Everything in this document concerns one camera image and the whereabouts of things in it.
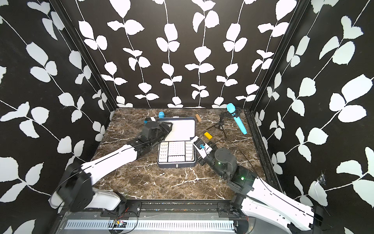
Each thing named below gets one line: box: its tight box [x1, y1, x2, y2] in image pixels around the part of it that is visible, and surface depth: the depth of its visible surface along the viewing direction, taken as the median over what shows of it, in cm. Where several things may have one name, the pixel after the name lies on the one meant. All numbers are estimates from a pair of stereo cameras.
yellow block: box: [204, 131, 213, 140], surface depth 106 cm
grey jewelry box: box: [156, 117, 197, 169], surface depth 90 cm
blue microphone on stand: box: [226, 102, 247, 135], surface depth 88 cm
